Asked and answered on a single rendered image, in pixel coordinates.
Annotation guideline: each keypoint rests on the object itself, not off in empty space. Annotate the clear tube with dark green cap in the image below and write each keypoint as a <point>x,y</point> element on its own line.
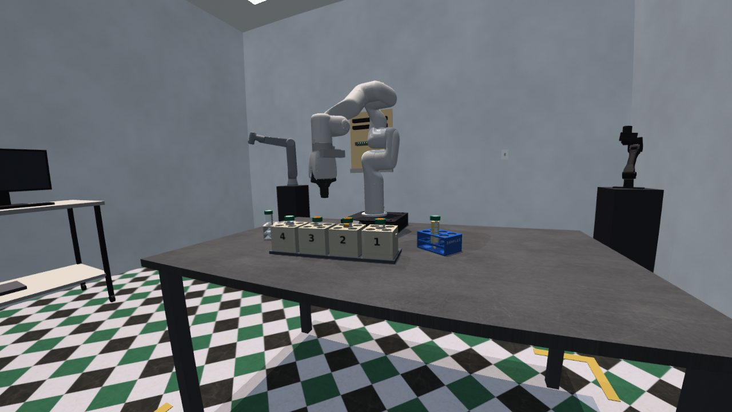
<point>268,219</point>

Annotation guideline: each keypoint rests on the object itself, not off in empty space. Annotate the blue tube rack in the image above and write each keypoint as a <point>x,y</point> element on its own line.
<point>446,246</point>

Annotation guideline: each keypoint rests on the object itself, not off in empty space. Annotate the white tube rack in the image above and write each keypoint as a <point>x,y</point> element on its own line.
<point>265,234</point>

